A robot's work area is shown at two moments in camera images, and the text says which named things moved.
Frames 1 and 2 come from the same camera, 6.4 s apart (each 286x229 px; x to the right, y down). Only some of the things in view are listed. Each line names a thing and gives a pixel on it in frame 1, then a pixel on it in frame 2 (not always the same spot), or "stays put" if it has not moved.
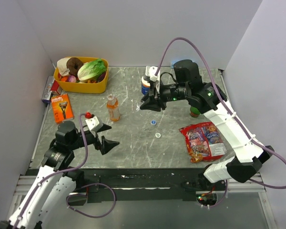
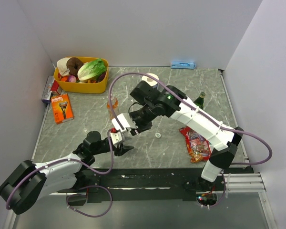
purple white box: [46, 93] stays put
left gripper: [107, 144] -> [123, 149]
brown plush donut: [73, 64] stays put
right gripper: [152, 104] -> [135, 131]
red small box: [56, 88] stays put
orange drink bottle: [112, 107] stays put
